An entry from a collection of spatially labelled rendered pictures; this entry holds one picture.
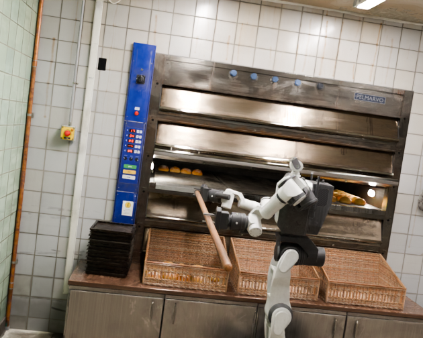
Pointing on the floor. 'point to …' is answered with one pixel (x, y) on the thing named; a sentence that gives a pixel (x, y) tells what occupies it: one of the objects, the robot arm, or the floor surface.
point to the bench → (217, 312)
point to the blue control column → (144, 56)
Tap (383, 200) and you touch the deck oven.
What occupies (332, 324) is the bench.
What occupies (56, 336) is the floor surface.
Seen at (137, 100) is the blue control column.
